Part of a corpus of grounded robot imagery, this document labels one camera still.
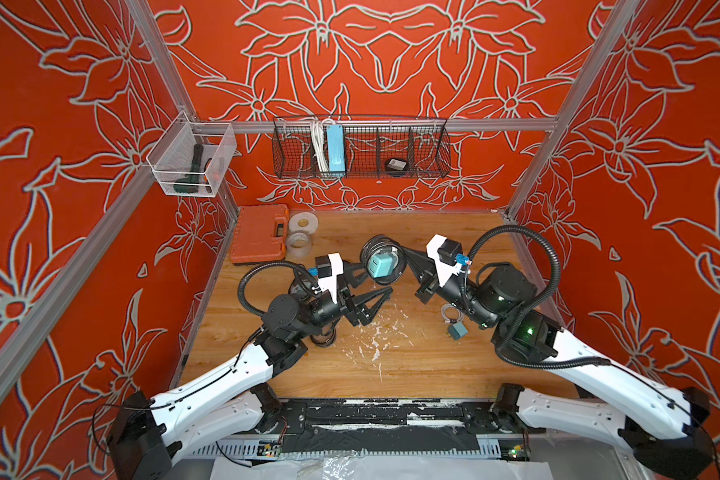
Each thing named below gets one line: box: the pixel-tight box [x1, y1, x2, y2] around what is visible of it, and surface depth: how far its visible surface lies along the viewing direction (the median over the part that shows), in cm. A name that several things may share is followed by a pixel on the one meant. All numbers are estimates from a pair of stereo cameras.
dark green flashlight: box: [174, 144, 204, 194], surface depth 82 cm
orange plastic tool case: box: [230, 204, 290, 264], surface depth 109 cm
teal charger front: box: [369, 254, 393, 279], surface depth 54 cm
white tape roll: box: [288, 212, 319, 234], surface depth 119 cm
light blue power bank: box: [327, 124, 346, 173], surface depth 91 cm
